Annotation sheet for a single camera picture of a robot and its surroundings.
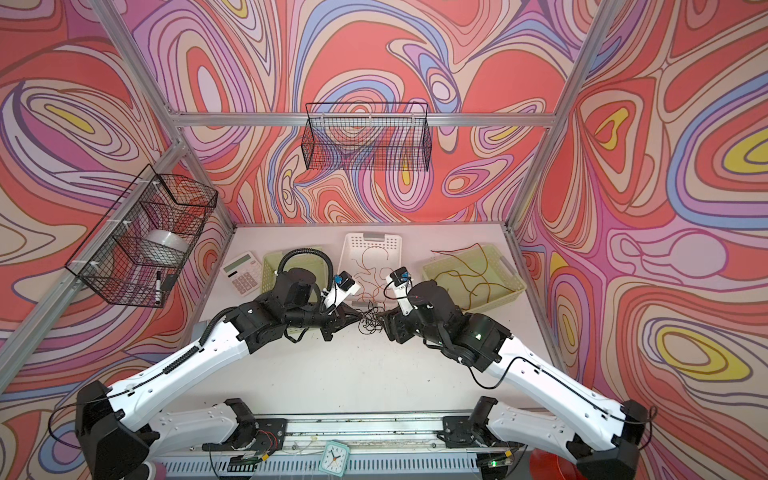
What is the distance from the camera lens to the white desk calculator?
1.02 m

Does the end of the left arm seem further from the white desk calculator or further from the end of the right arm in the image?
the white desk calculator

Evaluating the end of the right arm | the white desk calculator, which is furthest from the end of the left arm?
the white desk calculator
